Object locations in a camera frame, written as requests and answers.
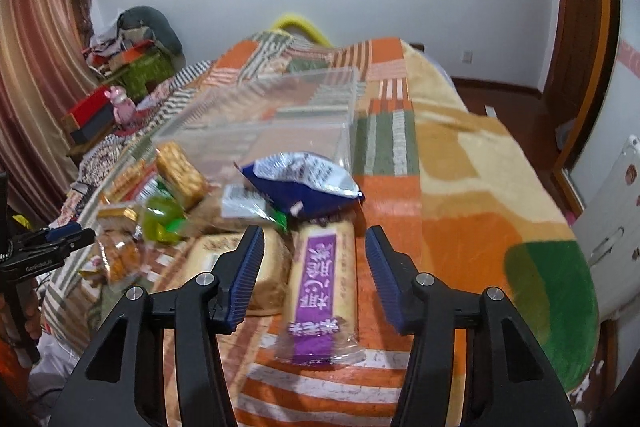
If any beige boxed cake pack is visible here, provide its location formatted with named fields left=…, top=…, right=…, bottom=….
left=180, top=225, right=293, bottom=317

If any purple label cake roll pack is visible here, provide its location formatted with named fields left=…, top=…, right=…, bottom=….
left=274, top=219, right=364, bottom=369

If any blue white chip bag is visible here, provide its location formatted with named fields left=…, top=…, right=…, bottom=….
left=239, top=152, right=364, bottom=220

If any fried snack clear bag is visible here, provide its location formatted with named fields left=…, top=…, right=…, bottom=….
left=78, top=231, right=143, bottom=287

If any orange cracker pack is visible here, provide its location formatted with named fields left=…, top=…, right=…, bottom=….
left=100, top=159, right=146, bottom=205

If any green jelly cup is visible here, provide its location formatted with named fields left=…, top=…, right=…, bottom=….
left=140, top=194, right=186, bottom=245

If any red white snack bag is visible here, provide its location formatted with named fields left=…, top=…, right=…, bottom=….
left=124, top=173, right=163, bottom=204

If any clear wrapped barcode snack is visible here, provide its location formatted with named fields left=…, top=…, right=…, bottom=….
left=189, top=183, right=288, bottom=232

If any peanut brittle bar pack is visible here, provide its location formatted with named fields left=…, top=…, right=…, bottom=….
left=155, top=141, right=208, bottom=211

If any dark blue flat box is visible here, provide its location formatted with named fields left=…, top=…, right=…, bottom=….
left=70, top=104, right=114, bottom=145

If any red gift box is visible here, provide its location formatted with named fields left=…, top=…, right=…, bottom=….
left=61, top=86, right=110, bottom=133

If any pink plush toy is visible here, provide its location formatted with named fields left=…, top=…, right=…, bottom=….
left=104, top=86, right=136, bottom=126

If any striped red curtain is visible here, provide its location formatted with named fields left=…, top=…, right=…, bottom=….
left=1, top=0, right=96, bottom=222

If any green cardboard box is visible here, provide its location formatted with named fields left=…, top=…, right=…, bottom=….
left=117, top=49, right=175, bottom=102

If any clear plastic storage box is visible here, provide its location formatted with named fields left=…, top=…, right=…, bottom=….
left=152, top=67, right=360, bottom=184

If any yellow bed headboard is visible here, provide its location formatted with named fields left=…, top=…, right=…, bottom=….
left=270, top=12, right=332, bottom=48

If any brown wooden door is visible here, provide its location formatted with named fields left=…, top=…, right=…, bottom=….
left=541, top=0, right=622, bottom=188

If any wall socket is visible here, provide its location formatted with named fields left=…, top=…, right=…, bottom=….
left=462, top=51, right=473, bottom=64

